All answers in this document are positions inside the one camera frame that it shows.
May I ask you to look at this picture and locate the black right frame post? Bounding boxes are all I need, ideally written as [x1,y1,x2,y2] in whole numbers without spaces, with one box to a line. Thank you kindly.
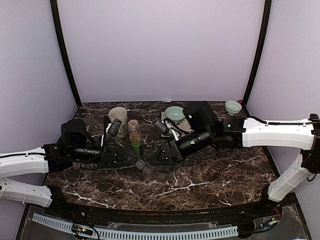
[242,0,272,108]

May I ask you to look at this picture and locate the white floral ceramic mug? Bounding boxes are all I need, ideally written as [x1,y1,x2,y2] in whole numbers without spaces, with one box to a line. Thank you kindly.
[108,107,129,138]

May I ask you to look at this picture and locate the black left frame post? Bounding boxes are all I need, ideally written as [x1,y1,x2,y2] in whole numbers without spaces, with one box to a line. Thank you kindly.
[50,0,82,108]

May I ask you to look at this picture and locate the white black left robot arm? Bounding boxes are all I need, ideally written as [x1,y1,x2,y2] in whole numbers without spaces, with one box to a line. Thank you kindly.
[0,118,144,218]

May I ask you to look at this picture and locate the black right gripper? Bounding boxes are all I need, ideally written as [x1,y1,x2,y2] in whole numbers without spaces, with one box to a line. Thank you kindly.
[148,126,214,166]

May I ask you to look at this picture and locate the clear pill bottle green label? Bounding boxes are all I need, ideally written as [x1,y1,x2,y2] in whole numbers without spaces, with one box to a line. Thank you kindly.
[128,119,144,157]

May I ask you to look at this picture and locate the small white-green ceramic bowl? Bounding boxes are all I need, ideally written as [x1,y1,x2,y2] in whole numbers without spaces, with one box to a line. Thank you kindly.
[224,100,242,116]

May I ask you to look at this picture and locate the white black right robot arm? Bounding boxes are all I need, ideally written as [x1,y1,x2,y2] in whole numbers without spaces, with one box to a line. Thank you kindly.
[149,101,320,217]

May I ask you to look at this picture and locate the light green ceramic bowl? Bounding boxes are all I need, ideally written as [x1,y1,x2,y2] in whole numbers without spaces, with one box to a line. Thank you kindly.
[164,106,185,124]

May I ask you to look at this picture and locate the white slotted cable duct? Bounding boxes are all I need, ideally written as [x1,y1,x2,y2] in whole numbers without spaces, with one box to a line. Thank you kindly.
[31,213,239,240]

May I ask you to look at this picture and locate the square floral ceramic plate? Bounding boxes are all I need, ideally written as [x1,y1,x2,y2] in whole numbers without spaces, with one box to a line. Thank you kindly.
[160,111,193,139]

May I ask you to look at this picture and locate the black frame post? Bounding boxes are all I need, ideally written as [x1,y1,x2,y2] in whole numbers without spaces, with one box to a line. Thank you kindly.
[50,0,82,108]
[242,0,272,108]

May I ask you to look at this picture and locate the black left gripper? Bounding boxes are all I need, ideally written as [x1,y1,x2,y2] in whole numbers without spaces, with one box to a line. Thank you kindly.
[68,142,138,170]

